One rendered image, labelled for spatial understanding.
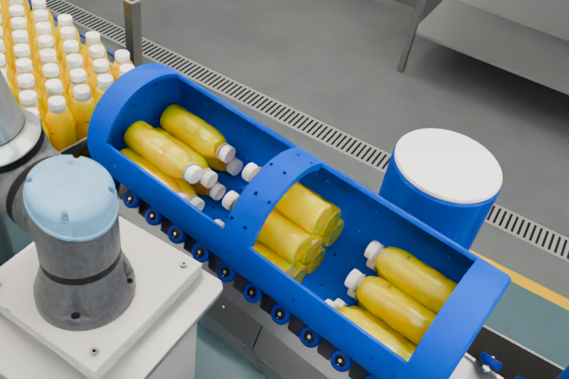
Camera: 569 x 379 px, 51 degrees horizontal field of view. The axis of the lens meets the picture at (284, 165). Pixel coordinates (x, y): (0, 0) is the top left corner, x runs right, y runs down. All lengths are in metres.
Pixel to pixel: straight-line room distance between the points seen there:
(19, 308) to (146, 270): 0.19
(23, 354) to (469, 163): 1.11
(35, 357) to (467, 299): 0.67
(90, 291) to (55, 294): 0.05
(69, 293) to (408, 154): 0.94
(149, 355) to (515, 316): 1.98
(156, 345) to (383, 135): 2.50
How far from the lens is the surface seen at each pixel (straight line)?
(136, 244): 1.05
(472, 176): 1.55
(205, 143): 1.32
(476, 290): 1.02
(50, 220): 0.81
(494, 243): 2.95
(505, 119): 3.76
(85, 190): 0.83
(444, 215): 1.49
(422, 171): 1.50
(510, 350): 2.41
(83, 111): 1.54
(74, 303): 0.93
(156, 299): 0.98
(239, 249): 1.12
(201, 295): 1.01
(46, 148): 0.92
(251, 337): 1.31
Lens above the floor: 1.98
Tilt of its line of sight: 42 degrees down
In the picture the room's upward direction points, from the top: 10 degrees clockwise
